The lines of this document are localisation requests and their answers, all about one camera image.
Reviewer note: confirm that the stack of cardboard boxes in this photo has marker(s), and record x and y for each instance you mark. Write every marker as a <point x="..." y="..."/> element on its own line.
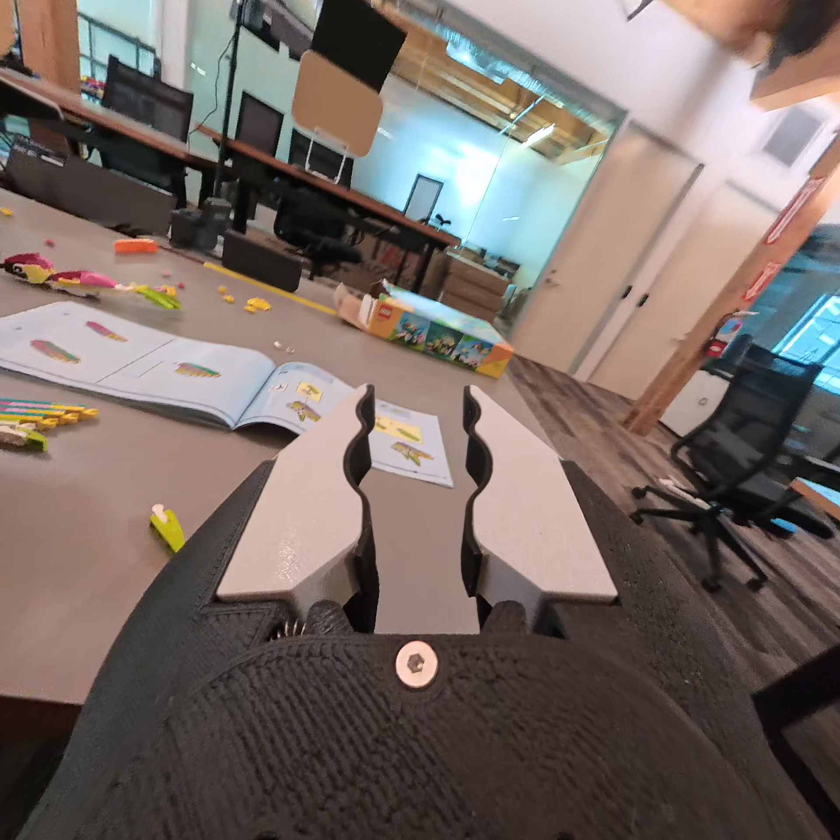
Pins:
<point x="476" y="285"/>

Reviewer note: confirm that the long red wall sign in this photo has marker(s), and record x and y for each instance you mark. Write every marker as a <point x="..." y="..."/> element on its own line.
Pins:
<point x="794" y="210"/>

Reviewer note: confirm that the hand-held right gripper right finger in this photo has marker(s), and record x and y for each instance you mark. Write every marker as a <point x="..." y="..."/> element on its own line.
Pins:
<point x="544" y="525"/>

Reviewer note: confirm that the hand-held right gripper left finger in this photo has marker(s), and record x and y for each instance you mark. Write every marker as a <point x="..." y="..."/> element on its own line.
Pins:
<point x="295" y="525"/>

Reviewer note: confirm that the paned window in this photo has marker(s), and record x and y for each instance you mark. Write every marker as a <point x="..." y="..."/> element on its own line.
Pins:
<point x="814" y="334"/>

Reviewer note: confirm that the striped lego wing assembly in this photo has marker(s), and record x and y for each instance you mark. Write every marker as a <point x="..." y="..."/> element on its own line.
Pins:
<point x="33" y="413"/>

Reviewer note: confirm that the open lego instruction booklet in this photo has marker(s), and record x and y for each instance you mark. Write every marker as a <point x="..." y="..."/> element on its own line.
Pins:
<point x="131" y="354"/>

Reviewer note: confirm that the wooden desk with monitor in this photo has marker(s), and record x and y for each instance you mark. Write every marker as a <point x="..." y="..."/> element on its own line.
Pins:
<point x="98" y="115"/>

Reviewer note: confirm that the colourful lego set box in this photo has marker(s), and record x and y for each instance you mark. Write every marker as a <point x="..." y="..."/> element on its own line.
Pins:
<point x="433" y="338"/>

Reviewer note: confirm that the black equipment case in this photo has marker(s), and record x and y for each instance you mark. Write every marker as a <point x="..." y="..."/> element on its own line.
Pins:
<point x="85" y="193"/>

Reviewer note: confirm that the grey tool box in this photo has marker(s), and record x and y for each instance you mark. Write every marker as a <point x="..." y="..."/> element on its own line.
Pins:
<point x="200" y="226"/>

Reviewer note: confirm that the black desk chair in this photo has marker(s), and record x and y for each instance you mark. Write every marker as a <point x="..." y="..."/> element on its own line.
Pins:
<point x="315" y="229"/>

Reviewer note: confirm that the square wall vent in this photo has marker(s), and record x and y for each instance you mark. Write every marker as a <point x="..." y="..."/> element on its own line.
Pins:
<point x="793" y="136"/>

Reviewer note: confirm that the narrow black monitor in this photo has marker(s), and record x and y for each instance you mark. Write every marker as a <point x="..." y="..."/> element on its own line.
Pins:
<point x="259" y="124"/>

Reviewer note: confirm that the small yellow lego studs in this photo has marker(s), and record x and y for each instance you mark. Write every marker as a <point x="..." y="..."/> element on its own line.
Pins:
<point x="227" y="296"/>

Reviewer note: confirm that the pink lego bird model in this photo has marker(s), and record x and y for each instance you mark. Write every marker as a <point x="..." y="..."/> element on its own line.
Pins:
<point x="33" y="266"/>

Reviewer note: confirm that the black square panel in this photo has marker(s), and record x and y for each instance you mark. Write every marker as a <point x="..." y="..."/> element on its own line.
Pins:
<point x="358" y="39"/>

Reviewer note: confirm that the red fire extinguisher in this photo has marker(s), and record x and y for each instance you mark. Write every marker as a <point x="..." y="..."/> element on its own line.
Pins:
<point x="724" y="338"/>

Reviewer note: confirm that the lime green lego piece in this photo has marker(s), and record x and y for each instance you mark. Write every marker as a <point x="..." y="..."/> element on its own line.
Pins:
<point x="169" y="530"/>

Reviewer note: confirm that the tan rounded board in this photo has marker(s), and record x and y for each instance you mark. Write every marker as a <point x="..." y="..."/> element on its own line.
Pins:
<point x="338" y="105"/>

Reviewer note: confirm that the orange lego brick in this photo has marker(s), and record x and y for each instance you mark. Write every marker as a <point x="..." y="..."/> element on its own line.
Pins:
<point x="136" y="246"/>

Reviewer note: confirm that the blue top table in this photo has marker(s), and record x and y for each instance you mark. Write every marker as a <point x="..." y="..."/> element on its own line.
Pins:
<point x="820" y="499"/>

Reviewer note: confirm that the short red wall sign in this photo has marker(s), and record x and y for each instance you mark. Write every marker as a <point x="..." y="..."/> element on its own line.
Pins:
<point x="762" y="281"/>

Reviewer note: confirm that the long wooden desk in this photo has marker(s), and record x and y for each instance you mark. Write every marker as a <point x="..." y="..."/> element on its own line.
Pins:
<point x="374" y="200"/>

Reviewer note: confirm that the black monitor behind stand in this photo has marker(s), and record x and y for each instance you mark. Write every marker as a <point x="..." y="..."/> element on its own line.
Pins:
<point x="321" y="161"/>

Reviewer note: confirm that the black light stand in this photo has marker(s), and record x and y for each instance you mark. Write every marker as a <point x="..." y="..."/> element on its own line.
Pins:
<point x="229" y="98"/>

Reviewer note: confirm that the black power station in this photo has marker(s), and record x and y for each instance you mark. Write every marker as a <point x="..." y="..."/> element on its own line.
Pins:
<point x="262" y="261"/>

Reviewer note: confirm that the black mesh office chair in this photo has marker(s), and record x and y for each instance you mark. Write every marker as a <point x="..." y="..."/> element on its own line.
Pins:
<point x="754" y="400"/>

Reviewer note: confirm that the wooden support post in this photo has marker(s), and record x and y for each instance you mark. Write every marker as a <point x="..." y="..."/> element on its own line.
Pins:
<point x="669" y="387"/>

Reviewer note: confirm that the white door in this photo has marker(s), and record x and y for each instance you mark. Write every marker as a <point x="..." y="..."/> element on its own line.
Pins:
<point x="604" y="249"/>
<point x="695" y="289"/>

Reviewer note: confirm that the wide black monitor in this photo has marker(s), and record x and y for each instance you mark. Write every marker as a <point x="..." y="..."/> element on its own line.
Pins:
<point x="148" y="98"/>

